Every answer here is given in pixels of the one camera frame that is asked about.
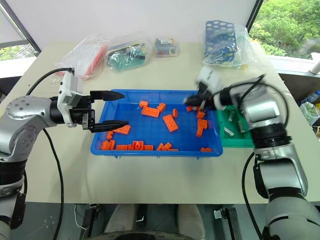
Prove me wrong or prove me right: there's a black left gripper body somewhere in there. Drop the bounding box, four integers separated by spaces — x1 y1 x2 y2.
69 94 96 131

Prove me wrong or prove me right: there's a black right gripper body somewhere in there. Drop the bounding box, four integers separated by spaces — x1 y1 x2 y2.
197 85 217 111

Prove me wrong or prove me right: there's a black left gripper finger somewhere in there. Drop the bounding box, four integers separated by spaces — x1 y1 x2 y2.
89 90 126 102
88 120 131 134

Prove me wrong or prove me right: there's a blue plastic bin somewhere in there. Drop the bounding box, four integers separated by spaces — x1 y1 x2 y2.
89 88 224 159

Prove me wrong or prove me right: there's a green plastic bin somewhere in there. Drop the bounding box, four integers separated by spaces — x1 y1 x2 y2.
215 104 255 149

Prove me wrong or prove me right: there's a square orange toy brick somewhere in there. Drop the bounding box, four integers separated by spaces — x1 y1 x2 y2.
131 140 146 151

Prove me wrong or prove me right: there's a clear bag with green parts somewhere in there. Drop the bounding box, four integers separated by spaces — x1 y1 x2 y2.
104 34 154 74

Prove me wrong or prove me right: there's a clear bag with red strips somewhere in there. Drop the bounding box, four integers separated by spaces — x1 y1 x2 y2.
53 33 111 82

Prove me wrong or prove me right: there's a blue test tube rack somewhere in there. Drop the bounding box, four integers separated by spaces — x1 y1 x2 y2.
202 20 239 65

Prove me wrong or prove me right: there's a clear box of colourful bits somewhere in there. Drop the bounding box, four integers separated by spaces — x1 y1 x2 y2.
153 37 181 59

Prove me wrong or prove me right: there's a large clear plastic bag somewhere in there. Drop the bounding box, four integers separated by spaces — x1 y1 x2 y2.
199 20 270 74

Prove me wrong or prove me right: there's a grey window sill shelf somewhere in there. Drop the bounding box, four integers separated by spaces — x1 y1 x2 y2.
266 54 320 76

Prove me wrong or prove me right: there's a white rounded shape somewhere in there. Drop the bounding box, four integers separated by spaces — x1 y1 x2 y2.
103 203 137 235

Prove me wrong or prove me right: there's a clear bag with bottles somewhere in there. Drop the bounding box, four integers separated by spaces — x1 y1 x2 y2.
298 90 320 126

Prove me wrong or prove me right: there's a white cylinder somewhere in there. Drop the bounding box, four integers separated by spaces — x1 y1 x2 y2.
309 52 320 75

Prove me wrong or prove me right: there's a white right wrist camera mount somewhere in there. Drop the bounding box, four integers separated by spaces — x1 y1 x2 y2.
194 66 224 96

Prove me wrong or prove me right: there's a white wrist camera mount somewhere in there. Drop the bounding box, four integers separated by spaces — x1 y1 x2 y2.
56 70 84 129
194 66 224 96

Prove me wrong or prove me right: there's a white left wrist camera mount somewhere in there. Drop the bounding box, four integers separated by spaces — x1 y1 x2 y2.
56 70 84 129

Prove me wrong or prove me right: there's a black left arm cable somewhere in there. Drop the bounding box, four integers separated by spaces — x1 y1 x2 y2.
25 67 76 240

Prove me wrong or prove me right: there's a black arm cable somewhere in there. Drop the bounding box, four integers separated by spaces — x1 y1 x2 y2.
224 73 291 240
25 67 76 240

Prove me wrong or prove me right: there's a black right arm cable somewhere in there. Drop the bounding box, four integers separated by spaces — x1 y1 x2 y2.
224 73 291 240

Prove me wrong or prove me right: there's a black table bracket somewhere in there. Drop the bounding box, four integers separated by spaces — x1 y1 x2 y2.
213 207 238 240
81 203 101 239

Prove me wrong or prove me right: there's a black window frame post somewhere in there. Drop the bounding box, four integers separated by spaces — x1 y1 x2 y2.
0 4 42 55
245 0 265 31

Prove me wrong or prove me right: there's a thin white cable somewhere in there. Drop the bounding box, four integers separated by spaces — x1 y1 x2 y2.
74 204 88 230

